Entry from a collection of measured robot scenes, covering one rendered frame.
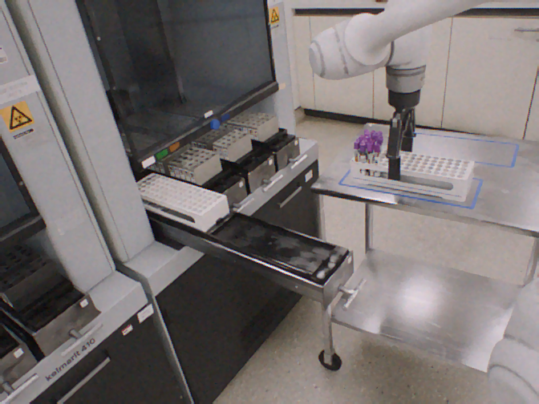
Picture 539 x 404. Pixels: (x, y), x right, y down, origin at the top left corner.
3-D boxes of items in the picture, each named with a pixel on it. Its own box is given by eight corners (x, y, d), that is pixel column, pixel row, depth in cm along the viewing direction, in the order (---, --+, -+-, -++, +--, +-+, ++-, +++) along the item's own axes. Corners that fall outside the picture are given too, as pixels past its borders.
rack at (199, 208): (132, 207, 126) (126, 188, 123) (158, 190, 133) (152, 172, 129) (206, 236, 110) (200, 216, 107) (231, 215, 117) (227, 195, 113)
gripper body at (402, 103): (415, 95, 99) (412, 132, 104) (425, 82, 105) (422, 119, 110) (382, 92, 103) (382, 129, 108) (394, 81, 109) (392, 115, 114)
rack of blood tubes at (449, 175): (349, 181, 121) (349, 161, 117) (362, 164, 127) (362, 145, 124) (464, 202, 106) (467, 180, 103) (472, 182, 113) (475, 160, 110)
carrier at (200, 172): (217, 168, 136) (214, 151, 133) (222, 170, 135) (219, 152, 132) (192, 186, 129) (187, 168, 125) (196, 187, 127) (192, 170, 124)
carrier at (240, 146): (248, 147, 146) (245, 131, 143) (253, 149, 145) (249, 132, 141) (224, 163, 138) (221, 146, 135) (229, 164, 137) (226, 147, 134)
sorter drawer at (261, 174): (118, 155, 175) (111, 134, 170) (144, 140, 183) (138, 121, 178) (261, 198, 135) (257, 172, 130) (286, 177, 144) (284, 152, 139)
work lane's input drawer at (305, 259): (126, 225, 131) (117, 200, 126) (160, 203, 140) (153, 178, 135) (342, 320, 91) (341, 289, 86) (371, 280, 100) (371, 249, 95)
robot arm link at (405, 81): (431, 58, 102) (428, 83, 105) (392, 57, 106) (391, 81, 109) (420, 70, 96) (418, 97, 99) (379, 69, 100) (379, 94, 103)
